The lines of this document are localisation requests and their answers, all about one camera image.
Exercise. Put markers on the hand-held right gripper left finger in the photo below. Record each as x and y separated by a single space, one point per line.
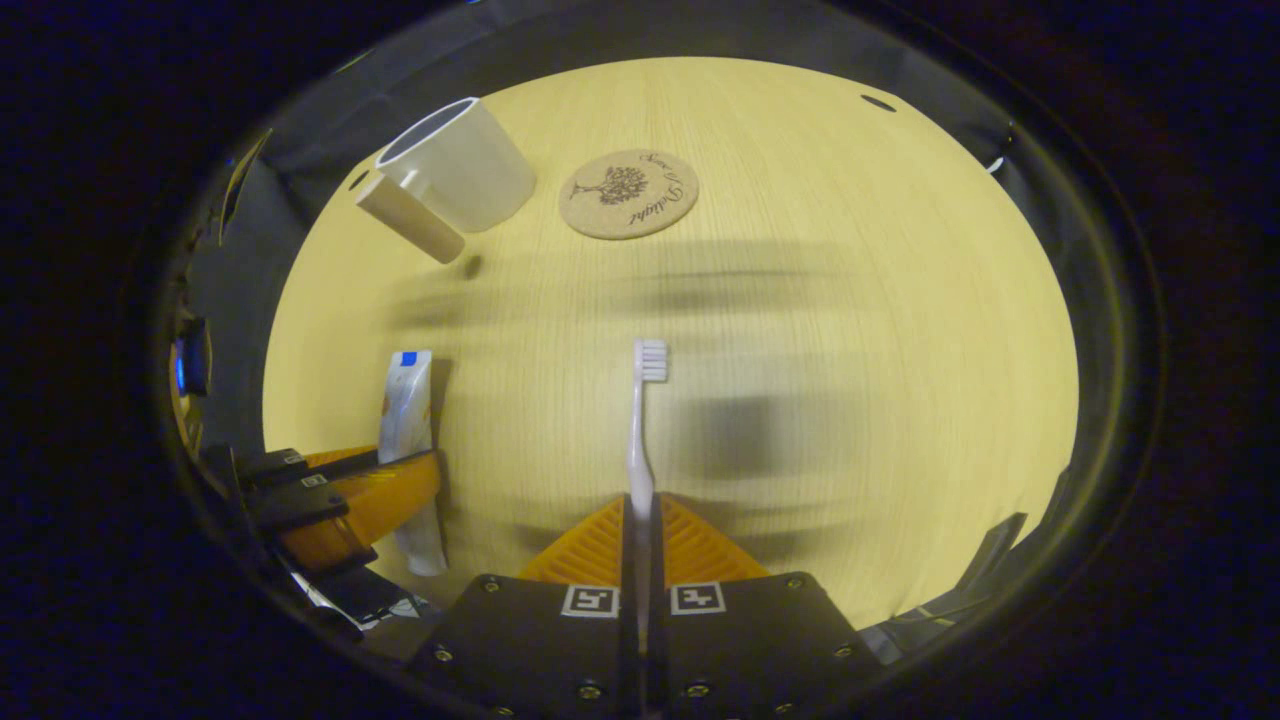
630 560

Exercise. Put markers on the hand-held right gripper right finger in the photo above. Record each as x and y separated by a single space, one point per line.
657 560

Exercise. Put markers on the white toothbrush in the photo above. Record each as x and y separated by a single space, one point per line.
640 440

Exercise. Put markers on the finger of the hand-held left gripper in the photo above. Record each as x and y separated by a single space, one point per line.
280 466
300 505

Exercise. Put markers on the white toothpaste tube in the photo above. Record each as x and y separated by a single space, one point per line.
405 410

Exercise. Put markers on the round cork coaster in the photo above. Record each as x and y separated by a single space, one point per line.
628 195

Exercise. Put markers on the dark angular object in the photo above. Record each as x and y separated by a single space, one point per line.
960 590

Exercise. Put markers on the blue and black device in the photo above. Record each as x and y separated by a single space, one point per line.
190 360

